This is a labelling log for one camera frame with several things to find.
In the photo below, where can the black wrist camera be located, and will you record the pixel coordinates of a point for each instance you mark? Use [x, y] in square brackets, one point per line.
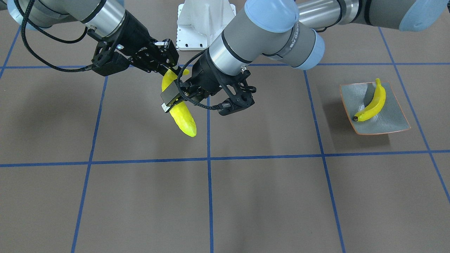
[107, 60]
[238, 90]

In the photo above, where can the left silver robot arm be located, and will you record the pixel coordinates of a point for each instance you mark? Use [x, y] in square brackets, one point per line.
[287, 32]

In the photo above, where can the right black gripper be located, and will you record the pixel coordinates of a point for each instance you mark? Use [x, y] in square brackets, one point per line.
[135, 34]

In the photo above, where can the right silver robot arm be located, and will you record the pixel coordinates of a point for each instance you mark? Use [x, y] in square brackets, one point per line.
[101, 18]

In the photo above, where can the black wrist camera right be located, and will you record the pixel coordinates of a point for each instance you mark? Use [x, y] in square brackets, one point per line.
[107, 60]

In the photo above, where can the yellow banana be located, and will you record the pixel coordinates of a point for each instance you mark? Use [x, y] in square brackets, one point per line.
[375, 106]
[180, 112]

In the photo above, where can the grey square plate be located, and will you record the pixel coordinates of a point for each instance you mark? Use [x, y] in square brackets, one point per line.
[390, 119]

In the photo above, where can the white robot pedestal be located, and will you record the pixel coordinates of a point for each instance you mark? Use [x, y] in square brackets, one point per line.
[200, 22]

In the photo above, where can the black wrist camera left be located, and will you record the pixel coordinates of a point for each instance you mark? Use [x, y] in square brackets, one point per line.
[238, 90]

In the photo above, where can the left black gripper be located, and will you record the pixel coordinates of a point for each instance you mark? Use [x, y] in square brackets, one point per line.
[208, 74]

